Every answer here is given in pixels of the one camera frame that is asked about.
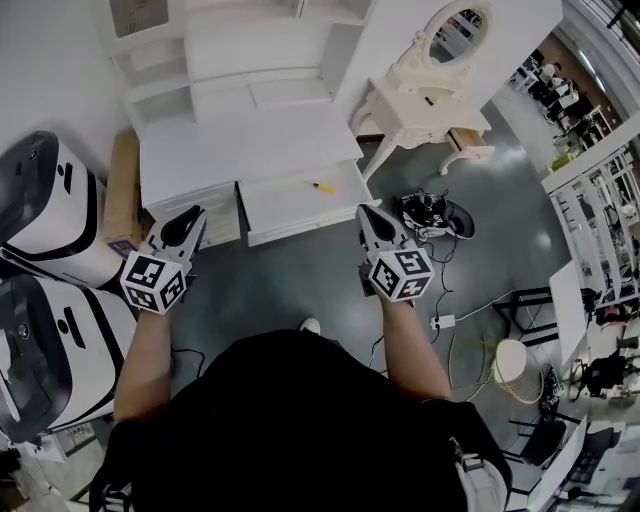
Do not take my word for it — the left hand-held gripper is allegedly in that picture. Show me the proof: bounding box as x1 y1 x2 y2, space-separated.
119 204 208 316

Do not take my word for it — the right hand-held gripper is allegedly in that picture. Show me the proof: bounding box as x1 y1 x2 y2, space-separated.
356 204 435 304

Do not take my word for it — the white drawer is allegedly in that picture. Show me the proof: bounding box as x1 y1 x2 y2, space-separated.
234 159 384 248

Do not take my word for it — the person's right forearm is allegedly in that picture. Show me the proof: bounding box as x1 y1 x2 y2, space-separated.
382 297 451 401

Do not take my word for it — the person's left forearm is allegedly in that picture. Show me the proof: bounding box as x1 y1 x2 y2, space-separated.
113 299 174 426

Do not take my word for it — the brown cardboard box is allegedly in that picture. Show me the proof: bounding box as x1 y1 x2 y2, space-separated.
102 130 146 256

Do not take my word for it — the white desk with hutch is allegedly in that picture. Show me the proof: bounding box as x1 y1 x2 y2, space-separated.
109 0 369 251

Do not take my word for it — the cream vanity table with mirror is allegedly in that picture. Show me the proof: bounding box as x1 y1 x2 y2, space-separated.
349 0 496 181

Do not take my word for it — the white and black machine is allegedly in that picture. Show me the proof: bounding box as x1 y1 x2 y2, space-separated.
0 130 126 290
0 273 139 444

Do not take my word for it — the white board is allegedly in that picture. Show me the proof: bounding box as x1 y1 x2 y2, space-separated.
548 260 589 369

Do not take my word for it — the person's black shirt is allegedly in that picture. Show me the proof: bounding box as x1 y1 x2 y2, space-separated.
89 329 514 512

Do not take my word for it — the white shelf rack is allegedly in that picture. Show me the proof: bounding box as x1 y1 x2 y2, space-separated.
542 142 640 306

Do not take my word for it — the black chair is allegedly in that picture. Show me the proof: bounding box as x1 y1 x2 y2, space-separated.
504 417 569 469

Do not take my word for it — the black device with cables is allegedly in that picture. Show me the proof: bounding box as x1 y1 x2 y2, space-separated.
392 188 475 241

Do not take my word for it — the black floor cable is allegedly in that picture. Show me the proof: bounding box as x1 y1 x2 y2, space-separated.
428 234 457 346

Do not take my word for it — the thin black cable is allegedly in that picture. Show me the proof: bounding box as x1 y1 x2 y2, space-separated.
172 347 206 376
368 334 389 374

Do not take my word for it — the black metal stool frame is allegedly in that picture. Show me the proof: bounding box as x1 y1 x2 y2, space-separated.
492 287 561 349

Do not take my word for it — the grey bag strap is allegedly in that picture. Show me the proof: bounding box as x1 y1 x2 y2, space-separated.
449 437 511 512

